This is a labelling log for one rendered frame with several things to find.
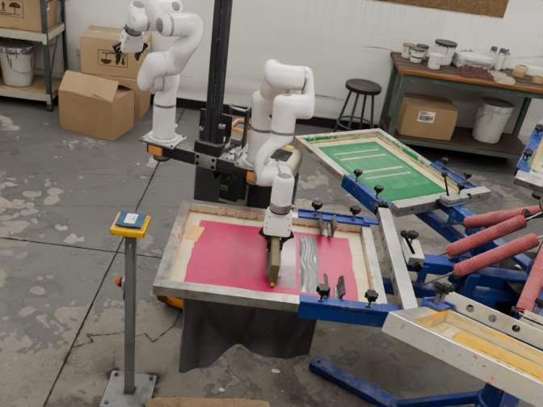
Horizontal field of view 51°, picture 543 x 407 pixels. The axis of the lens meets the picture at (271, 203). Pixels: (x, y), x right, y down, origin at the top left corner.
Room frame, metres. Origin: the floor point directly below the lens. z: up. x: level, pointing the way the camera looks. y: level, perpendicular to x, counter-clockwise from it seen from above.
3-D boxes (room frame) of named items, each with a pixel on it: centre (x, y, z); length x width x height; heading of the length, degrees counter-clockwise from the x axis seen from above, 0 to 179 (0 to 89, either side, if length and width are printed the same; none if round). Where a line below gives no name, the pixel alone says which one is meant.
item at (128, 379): (1.86, 0.53, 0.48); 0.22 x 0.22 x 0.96; 2
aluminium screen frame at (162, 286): (1.76, -0.04, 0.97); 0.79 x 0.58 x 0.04; 92
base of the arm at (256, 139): (2.19, 0.08, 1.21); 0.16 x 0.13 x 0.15; 167
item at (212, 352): (1.55, 0.01, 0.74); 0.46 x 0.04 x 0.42; 92
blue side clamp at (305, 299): (1.49, -0.29, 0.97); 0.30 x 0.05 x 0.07; 92
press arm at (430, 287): (1.78, -0.47, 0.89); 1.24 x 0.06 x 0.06; 92
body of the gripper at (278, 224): (1.77, -0.03, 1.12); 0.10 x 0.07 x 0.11; 93
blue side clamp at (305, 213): (2.05, -0.27, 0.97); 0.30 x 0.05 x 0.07; 92
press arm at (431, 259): (1.79, -0.60, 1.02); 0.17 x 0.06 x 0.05; 92
